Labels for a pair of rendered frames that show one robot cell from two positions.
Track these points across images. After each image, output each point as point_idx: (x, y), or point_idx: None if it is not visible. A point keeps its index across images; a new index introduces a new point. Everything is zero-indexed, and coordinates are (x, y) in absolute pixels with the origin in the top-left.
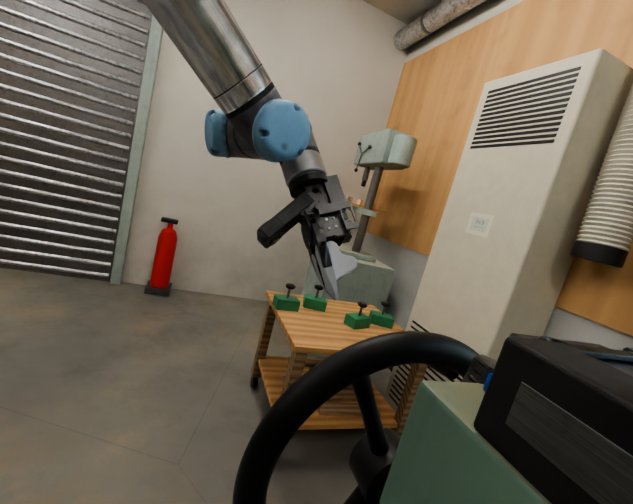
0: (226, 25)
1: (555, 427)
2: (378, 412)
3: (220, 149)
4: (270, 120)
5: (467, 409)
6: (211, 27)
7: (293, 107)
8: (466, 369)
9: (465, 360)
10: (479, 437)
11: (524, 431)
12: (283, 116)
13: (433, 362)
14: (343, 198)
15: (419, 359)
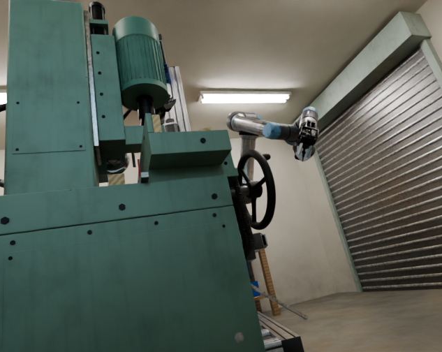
0: (254, 124)
1: None
2: (245, 176)
3: (288, 142)
4: (263, 132)
5: None
6: (253, 127)
7: (265, 124)
8: (246, 155)
9: (245, 154)
10: None
11: None
12: (264, 128)
13: (243, 158)
14: (306, 125)
15: (241, 160)
